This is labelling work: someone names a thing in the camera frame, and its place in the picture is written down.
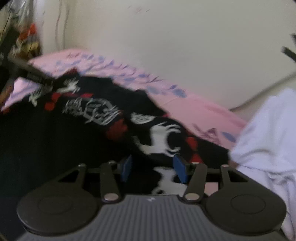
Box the black patterned knit sweater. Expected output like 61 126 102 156
1 70 228 198

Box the cluttered shelf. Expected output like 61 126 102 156
1 1 41 61

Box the pink floral bed sheet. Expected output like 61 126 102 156
1 48 248 195

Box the white folded garment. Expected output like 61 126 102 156
230 89 295 240

